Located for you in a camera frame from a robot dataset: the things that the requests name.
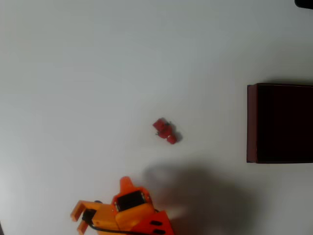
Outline small red toy object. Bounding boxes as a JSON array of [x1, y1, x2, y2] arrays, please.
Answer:
[[152, 117, 183, 145]]

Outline dark maroon open box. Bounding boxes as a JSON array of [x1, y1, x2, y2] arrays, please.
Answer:
[[246, 82, 313, 164]]

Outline black object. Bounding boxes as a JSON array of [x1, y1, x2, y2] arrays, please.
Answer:
[[294, 0, 313, 10]]

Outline light orange camera mount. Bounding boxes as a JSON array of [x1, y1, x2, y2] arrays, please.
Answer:
[[70, 200, 117, 234]]

